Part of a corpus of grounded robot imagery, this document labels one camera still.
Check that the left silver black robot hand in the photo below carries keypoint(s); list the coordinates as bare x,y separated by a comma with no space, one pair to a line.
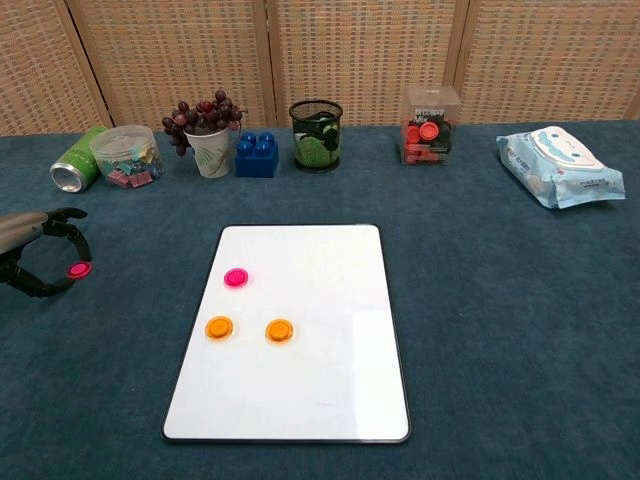
25,225

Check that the clear jar of binder clips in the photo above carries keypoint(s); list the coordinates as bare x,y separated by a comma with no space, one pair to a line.
125,150

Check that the white paper cup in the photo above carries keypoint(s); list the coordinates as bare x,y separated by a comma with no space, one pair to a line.
212,155

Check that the blue wet wipes pack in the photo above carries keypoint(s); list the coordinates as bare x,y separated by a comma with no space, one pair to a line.
560,170

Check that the red round magnet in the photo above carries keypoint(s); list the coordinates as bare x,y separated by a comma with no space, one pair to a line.
236,277
79,270

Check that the black mesh pen holder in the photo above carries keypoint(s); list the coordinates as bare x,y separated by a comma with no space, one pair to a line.
315,140

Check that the blue building block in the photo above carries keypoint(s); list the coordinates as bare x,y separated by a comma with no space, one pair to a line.
256,160

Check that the green drink can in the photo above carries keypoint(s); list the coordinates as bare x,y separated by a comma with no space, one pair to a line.
75,160

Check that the clear box of magnets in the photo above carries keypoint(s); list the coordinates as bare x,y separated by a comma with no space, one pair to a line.
427,135

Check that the purple grape bunch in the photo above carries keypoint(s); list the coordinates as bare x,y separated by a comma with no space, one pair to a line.
210,115

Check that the blue felt table cover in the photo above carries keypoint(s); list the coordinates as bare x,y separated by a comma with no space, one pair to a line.
500,325

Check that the yellow round magnet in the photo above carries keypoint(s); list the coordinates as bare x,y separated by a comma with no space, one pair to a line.
279,331
219,328

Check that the woven bamboo folding screen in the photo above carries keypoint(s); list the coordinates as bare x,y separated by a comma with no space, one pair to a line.
350,50

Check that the white magnetic whiteboard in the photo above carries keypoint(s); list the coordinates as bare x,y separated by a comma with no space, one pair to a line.
300,390

